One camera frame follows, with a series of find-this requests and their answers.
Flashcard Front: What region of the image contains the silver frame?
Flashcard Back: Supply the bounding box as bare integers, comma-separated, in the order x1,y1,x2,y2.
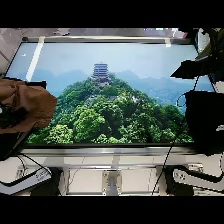
15,145,209,197

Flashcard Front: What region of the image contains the brown garment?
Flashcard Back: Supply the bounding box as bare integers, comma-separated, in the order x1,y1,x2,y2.
0,78,58,135

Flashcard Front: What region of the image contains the black cable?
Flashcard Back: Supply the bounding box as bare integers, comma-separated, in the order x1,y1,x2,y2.
150,75,201,197
16,154,52,175

